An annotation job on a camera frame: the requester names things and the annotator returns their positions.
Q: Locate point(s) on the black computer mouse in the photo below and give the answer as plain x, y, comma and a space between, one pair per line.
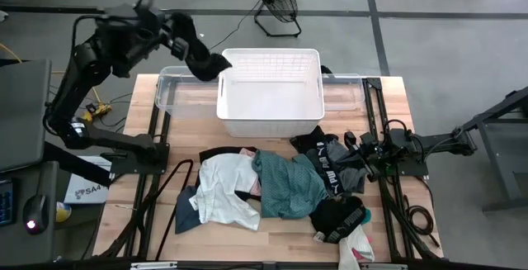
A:
35, 214

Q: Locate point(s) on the white t-shirt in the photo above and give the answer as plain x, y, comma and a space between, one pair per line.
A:
222, 183

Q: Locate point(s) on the backlit keyboard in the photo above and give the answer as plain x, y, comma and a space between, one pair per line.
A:
6, 202

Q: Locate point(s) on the black right frame rails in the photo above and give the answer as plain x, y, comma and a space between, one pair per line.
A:
389, 212

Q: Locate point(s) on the grey office chair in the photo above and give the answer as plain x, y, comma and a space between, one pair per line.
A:
76, 164

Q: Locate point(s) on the navy blue cloth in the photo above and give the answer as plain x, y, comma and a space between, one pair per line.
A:
185, 216

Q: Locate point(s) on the black frame rails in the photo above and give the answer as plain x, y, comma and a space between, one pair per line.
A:
389, 212
144, 204

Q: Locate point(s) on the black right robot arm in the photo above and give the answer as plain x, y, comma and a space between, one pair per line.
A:
437, 142

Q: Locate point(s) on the black left frame rails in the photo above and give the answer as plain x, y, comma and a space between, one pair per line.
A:
144, 204

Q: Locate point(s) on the yellow and blue ball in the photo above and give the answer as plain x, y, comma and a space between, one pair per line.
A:
62, 212

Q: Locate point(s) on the white plastic laundry basket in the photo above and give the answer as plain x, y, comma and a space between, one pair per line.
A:
270, 100

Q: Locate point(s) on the black fuzzy garment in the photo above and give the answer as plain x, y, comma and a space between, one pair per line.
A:
202, 61

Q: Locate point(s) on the grey desk with keyboard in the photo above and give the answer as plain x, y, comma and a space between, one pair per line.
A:
24, 245

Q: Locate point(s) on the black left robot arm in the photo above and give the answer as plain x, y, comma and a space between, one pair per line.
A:
82, 76

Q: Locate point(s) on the white sock pink accents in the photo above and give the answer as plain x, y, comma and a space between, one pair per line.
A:
354, 249

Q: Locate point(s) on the clear plastic bin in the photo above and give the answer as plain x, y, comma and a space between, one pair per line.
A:
185, 96
342, 92

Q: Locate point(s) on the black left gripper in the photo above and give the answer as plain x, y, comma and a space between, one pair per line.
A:
179, 49

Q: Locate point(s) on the plain black garment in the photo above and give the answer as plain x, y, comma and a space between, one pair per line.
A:
307, 141

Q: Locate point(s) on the white cardboard box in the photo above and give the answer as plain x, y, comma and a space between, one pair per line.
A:
84, 189

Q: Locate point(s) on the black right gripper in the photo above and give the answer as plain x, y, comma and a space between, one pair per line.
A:
367, 154

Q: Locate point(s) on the teal dotted shirt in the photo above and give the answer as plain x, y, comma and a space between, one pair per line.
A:
288, 183

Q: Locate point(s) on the grey underwear black Puma waistband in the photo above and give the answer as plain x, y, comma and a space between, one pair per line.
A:
344, 171

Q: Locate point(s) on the grey metal stand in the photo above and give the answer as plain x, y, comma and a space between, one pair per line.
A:
499, 146

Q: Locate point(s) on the black front frame bar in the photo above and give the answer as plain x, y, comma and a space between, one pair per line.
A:
264, 266

